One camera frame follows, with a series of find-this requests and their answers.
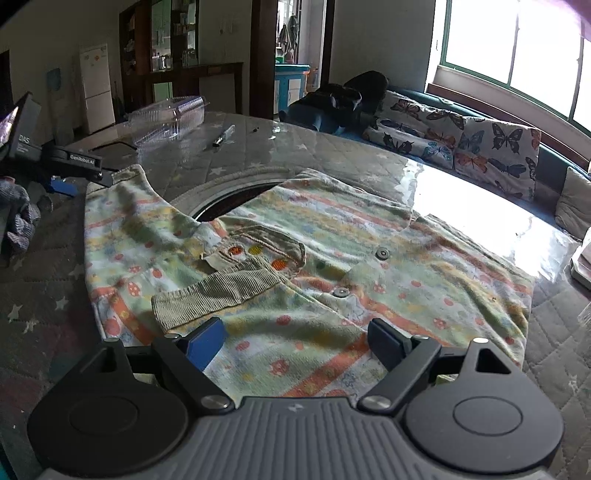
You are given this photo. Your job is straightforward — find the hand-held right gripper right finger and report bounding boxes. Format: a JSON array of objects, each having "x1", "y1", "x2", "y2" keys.
[{"x1": 358, "y1": 318, "x2": 525, "y2": 413}]

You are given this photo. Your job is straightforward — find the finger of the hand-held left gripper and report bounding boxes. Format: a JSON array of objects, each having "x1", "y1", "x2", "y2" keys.
[
  {"x1": 44, "y1": 174, "x2": 78, "y2": 198},
  {"x1": 41, "y1": 145, "x2": 119, "y2": 188}
]

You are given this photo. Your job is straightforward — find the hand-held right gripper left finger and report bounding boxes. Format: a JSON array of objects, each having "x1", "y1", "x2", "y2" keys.
[{"x1": 99, "y1": 316, "x2": 234, "y2": 411}]

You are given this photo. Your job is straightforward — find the patterned baby shirt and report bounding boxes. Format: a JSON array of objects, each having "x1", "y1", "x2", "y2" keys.
[{"x1": 84, "y1": 164, "x2": 536, "y2": 398}]

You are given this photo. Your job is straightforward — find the dark clothes pile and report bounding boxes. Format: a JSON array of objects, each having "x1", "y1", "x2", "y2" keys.
[{"x1": 285, "y1": 71, "x2": 389, "y2": 134}]

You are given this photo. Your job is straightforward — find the hanging clothes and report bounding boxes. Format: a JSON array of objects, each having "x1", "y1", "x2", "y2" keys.
[{"x1": 278, "y1": 14, "x2": 299, "y2": 64}]

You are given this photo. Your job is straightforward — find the grey knit cloth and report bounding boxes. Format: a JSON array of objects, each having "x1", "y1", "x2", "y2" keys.
[{"x1": 0, "y1": 178, "x2": 54, "y2": 268}]

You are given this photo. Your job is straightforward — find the white refrigerator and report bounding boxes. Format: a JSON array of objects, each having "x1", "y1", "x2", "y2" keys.
[{"x1": 78, "y1": 43, "x2": 116, "y2": 136}]

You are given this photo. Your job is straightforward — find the clear plastic container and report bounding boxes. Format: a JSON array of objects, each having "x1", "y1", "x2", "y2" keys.
[{"x1": 126, "y1": 95, "x2": 206, "y2": 145}]

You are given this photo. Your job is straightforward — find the black marker pen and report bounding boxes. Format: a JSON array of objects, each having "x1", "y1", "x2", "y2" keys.
[{"x1": 212, "y1": 124, "x2": 236, "y2": 149}]

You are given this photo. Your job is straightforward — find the dark wooden shelf cabinet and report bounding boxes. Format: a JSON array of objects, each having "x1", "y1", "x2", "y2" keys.
[{"x1": 119, "y1": 0, "x2": 245, "y2": 117}]

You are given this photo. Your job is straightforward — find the white box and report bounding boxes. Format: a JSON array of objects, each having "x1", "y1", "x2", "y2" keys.
[{"x1": 570, "y1": 239, "x2": 591, "y2": 292}]

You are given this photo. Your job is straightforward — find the butterfly print cushions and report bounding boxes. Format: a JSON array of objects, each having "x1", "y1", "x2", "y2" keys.
[{"x1": 361, "y1": 89, "x2": 542, "y2": 202}]

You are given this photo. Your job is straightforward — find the blue cabinet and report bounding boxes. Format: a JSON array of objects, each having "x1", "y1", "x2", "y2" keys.
[{"x1": 275, "y1": 64, "x2": 311, "y2": 114}]

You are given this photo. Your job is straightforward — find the grey cushion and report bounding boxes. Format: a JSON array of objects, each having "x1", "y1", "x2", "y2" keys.
[{"x1": 553, "y1": 166, "x2": 591, "y2": 241}]

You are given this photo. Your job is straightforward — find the teal sofa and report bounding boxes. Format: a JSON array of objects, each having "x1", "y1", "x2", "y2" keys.
[{"x1": 342, "y1": 84, "x2": 591, "y2": 220}]

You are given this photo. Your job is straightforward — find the green framed window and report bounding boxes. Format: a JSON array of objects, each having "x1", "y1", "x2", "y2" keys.
[{"x1": 424, "y1": 0, "x2": 591, "y2": 136}]

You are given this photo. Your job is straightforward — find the black cable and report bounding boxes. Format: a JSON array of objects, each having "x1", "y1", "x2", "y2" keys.
[{"x1": 87, "y1": 140, "x2": 139, "y2": 154}]

